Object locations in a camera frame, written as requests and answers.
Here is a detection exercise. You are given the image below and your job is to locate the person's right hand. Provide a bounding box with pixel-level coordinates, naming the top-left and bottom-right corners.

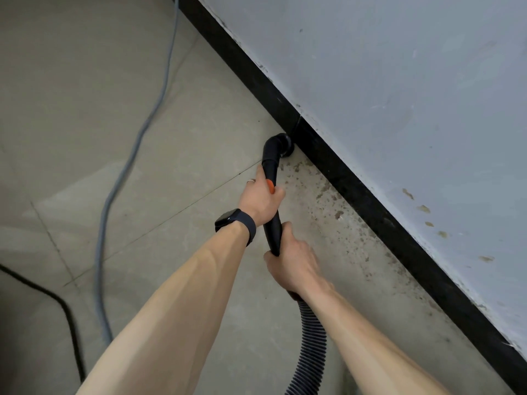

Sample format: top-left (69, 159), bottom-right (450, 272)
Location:
top-left (263, 221), bottom-right (327, 300)

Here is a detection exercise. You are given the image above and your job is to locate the person's left hand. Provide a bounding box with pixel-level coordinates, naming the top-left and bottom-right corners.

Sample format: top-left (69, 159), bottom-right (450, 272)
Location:
top-left (237, 164), bottom-right (287, 228)

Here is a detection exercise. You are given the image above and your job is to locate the black vacuum hose with nozzle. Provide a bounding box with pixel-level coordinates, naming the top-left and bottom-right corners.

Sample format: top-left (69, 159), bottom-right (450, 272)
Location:
top-left (261, 132), bottom-right (329, 395)

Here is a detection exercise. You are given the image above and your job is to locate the grey cable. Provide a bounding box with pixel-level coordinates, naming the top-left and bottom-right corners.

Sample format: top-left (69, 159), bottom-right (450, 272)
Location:
top-left (93, 0), bottom-right (181, 347)

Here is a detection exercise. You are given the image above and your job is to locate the black power cord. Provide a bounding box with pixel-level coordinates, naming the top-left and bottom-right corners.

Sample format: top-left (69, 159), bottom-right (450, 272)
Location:
top-left (0, 262), bottom-right (87, 384)

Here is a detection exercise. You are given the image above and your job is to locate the person's right forearm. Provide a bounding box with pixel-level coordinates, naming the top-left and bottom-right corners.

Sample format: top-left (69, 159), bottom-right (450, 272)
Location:
top-left (300, 283), bottom-right (452, 395)

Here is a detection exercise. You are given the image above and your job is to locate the black smartwatch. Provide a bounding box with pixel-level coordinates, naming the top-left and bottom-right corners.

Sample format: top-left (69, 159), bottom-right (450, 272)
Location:
top-left (214, 207), bottom-right (257, 248)

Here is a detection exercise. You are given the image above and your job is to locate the black baseboard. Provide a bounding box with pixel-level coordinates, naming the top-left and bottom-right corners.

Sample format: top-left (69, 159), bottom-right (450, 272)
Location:
top-left (167, 0), bottom-right (527, 395)

